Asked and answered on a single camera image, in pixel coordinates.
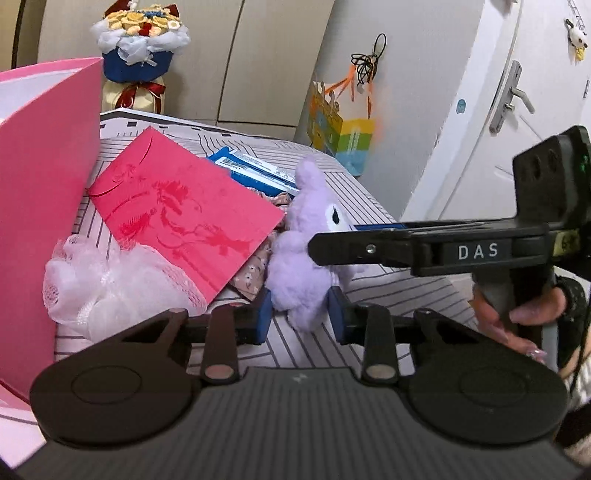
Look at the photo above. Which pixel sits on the cream round box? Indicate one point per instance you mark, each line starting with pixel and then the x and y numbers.
pixel 111 94

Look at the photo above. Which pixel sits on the purple plush toy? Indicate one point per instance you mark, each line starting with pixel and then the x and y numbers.
pixel 295 258

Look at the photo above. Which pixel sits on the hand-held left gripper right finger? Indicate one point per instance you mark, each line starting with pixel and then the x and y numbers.
pixel 334 314

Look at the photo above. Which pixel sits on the yellow flower bouquet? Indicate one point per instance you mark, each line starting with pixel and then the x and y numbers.
pixel 138 46

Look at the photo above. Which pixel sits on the pink red envelope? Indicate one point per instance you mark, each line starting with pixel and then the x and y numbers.
pixel 184 207

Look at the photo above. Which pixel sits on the beige wardrobe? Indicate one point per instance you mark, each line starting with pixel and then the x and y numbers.
pixel 258 60

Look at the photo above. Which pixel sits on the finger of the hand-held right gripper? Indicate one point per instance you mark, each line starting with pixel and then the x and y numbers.
pixel 383 225
pixel 351 249

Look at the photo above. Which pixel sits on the person's right hand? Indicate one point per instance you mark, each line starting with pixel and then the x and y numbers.
pixel 531 314

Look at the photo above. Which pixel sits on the colourful paper gift bag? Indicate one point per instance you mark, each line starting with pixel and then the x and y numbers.
pixel 355 138

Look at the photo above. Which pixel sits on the small plush magnet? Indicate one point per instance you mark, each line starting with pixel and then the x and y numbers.
pixel 577 39

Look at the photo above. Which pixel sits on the blue and white packet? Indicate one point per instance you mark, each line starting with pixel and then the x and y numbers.
pixel 258 173

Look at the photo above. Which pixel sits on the white door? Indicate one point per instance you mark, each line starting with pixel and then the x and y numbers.
pixel 461 55

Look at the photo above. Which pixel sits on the pink cardboard box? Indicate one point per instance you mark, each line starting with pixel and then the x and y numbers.
pixel 41 184

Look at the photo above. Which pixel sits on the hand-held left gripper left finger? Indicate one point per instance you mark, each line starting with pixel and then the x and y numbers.
pixel 263 318

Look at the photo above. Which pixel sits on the round blue sticker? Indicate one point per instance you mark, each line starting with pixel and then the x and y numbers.
pixel 461 105

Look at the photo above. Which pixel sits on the white refrigerator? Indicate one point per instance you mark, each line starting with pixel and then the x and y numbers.
pixel 415 92

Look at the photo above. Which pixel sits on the floral fabric piece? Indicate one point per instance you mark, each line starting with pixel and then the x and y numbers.
pixel 251 277

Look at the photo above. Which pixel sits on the white mesh cloth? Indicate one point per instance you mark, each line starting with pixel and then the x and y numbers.
pixel 115 286

